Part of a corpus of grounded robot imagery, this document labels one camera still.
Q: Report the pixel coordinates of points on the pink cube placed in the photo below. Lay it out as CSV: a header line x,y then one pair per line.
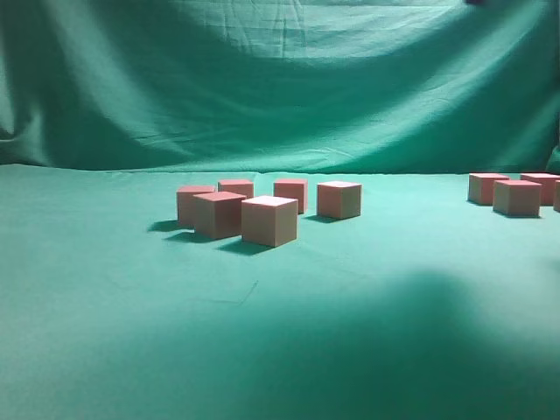
x,y
339,199
269,220
218,215
240,186
293,188

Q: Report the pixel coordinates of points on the green cloth backdrop and cover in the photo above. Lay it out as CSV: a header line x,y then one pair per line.
x,y
425,306

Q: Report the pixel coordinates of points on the pink cube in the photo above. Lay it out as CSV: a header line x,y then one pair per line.
x,y
556,196
185,202
481,187
548,182
517,198

